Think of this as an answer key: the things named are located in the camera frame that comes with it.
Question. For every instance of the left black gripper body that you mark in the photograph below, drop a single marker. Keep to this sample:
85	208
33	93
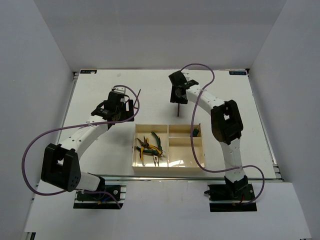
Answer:
124	115

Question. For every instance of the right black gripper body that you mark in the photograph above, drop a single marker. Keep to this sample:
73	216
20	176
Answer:
175	98

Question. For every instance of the brown hex key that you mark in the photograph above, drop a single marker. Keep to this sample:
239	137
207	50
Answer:
136	100
178	110

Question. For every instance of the green orange stubby screwdriver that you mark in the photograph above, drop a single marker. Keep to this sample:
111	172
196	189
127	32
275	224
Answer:
196	130

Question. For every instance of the yellow needle-nose pliers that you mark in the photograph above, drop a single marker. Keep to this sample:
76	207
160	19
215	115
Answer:
155	161
144	148

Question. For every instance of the green side cutters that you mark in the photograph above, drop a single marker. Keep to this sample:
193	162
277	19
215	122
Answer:
158	141

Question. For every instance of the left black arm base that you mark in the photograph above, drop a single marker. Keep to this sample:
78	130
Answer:
110	195

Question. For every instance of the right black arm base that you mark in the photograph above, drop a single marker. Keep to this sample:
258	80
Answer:
221	199

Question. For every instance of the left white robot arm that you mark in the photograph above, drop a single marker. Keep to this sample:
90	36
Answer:
61	162

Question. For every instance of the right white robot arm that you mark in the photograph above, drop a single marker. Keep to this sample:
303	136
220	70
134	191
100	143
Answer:
226	126

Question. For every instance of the beige three-compartment tray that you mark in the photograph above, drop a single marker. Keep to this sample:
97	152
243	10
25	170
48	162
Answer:
177	150

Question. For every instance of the left blue corner label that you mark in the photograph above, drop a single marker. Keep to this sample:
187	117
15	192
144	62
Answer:
88	71

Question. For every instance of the blue corner label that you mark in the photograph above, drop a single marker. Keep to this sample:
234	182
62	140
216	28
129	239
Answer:
88	71
238	73

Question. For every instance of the right blue corner label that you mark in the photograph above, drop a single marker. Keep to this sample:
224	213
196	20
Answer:
238	73

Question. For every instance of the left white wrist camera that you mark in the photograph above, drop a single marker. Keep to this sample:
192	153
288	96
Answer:
119	90

